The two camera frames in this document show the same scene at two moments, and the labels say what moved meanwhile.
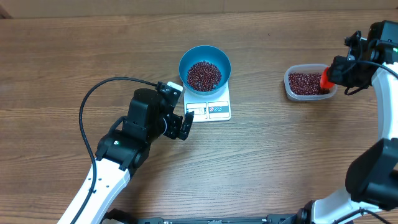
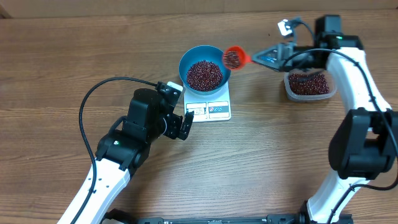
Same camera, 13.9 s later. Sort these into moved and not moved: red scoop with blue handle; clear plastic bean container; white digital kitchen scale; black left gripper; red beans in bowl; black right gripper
Moved: red scoop with blue handle; black right gripper
Not moved: white digital kitchen scale; clear plastic bean container; red beans in bowl; black left gripper
